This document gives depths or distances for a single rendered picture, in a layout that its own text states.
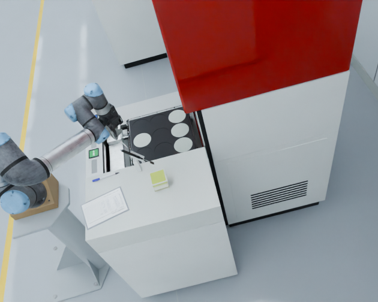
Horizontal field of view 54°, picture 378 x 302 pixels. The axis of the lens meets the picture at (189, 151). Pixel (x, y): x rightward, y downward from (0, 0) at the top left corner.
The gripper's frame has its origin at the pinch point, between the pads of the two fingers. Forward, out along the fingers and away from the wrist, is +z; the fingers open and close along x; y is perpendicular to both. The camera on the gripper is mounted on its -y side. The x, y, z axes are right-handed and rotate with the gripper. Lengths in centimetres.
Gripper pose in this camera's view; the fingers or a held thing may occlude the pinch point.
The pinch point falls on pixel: (114, 138)
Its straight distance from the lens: 197.1
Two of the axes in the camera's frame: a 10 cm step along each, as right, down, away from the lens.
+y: 6.6, -6.6, 3.4
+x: -7.2, -4.5, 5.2
